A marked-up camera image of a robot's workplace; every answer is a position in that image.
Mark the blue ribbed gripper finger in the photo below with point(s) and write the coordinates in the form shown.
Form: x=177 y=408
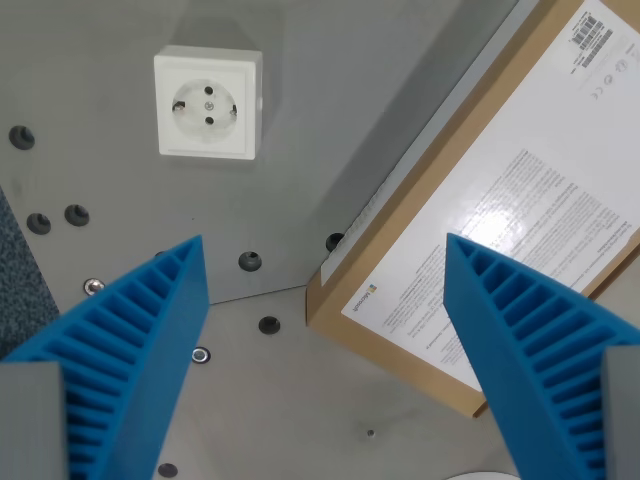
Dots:
x=505 y=325
x=150 y=325

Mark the dark grey recessed bolt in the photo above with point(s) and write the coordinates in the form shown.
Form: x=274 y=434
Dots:
x=249 y=261
x=76 y=214
x=333 y=242
x=38 y=223
x=21 y=136

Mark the brown cardboard box white label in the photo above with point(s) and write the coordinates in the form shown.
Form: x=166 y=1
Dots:
x=450 y=210

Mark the grey mounting plate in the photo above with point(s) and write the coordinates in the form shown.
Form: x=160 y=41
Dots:
x=310 y=125

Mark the white wall socket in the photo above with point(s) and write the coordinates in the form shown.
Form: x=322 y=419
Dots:
x=207 y=106

